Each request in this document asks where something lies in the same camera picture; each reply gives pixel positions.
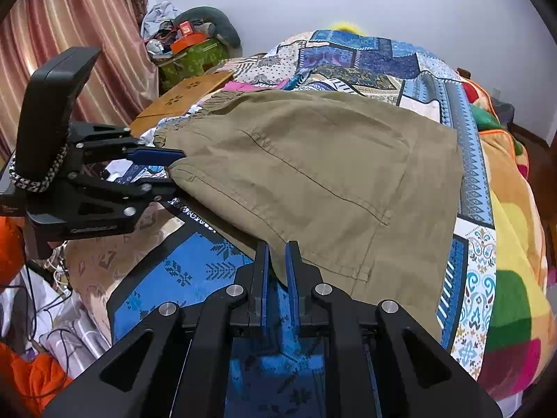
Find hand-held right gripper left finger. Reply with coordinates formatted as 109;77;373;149
44;241;272;418

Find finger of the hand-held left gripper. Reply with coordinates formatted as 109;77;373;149
65;174;180;238
70;122;187;170

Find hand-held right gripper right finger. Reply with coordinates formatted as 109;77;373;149
285;240;503;418

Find khaki pants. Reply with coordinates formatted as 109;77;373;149
153;89;463;341

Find blue patchwork bedspread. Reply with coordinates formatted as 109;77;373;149
107;30;497;418

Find wooden lap desk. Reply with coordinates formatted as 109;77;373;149
131;71;236;139

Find striped pink curtain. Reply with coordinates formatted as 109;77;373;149
0;0;159;162

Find beige patterned cloth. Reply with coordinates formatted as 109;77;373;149
56;202;194;345

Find green patterned storage box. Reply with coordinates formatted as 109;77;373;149
157;37;231;93

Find orange box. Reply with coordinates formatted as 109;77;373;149
170;32;206;54

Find light grey garment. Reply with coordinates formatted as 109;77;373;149
140;2;183;38

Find grey neck pillow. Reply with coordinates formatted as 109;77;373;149
173;6;242;48

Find orange cloth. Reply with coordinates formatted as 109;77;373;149
0;215;72;418

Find multicolour fleece blanket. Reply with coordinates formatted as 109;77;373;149
453;69;553;401

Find yellow fluffy object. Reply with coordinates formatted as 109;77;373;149
328;20;367;36

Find dark bin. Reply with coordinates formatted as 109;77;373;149
491;89;518;133

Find black cable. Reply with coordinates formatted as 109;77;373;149
0;261;74;401

